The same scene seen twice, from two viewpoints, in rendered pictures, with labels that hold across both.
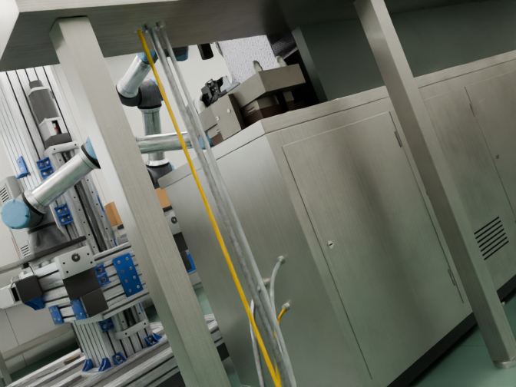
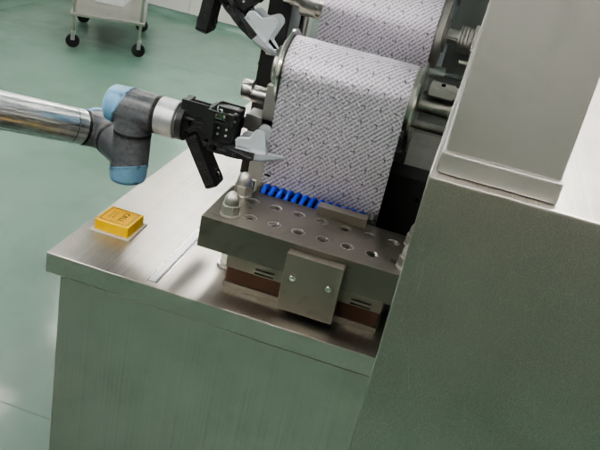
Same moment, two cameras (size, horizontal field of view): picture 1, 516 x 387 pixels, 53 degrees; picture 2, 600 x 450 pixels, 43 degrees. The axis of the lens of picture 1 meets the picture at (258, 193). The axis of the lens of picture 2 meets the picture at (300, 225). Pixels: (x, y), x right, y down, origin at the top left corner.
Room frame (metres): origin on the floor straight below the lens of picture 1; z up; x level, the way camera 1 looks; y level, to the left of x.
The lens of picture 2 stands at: (0.75, 0.80, 1.62)
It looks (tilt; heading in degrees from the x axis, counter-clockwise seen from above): 26 degrees down; 318
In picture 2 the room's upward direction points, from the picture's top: 12 degrees clockwise
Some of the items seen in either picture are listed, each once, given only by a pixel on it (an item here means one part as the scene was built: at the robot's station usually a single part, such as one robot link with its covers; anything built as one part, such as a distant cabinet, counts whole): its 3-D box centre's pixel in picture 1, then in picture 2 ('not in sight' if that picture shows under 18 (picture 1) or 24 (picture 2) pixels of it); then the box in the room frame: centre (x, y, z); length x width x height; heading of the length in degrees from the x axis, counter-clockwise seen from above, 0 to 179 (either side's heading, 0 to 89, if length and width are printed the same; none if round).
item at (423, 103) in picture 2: not in sight; (437, 107); (1.63, -0.28, 1.25); 0.07 x 0.04 x 0.04; 37
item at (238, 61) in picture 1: (253, 68); (327, 162); (1.72, -0.13, 1.11); 0.23 x 0.01 x 0.18; 37
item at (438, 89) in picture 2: not in sight; (445, 90); (1.62, -0.29, 1.28); 0.06 x 0.05 x 0.02; 37
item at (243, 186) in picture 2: not in sight; (244, 183); (1.79, 0.00, 1.05); 0.04 x 0.04 x 0.04
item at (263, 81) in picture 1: (243, 102); (319, 245); (1.62, -0.06, 1.00); 0.40 x 0.16 x 0.06; 37
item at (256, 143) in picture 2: (227, 84); (259, 145); (1.82, -0.04, 1.11); 0.09 x 0.03 x 0.06; 36
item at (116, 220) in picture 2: not in sight; (119, 221); (1.95, 0.16, 0.91); 0.07 x 0.07 x 0.02; 37
